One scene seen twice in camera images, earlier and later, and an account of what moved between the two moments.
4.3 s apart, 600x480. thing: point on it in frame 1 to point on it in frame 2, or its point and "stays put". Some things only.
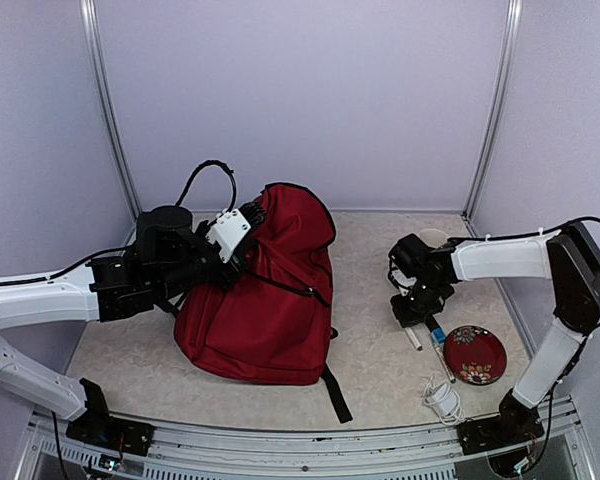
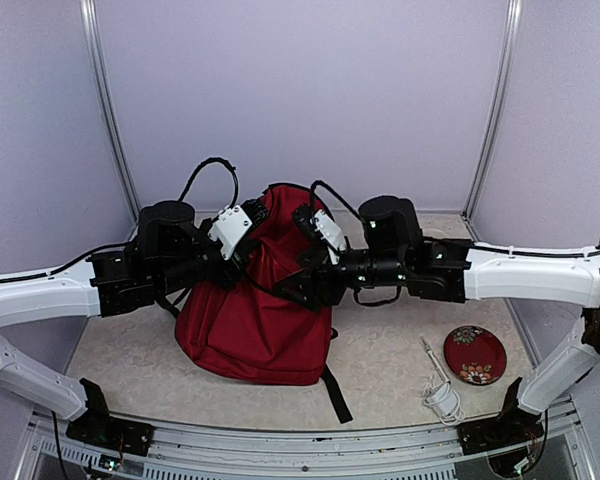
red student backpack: (274, 325) stays put
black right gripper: (406, 318) to (319, 268)
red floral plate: (475, 355) stays put
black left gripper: (240, 262) stays put
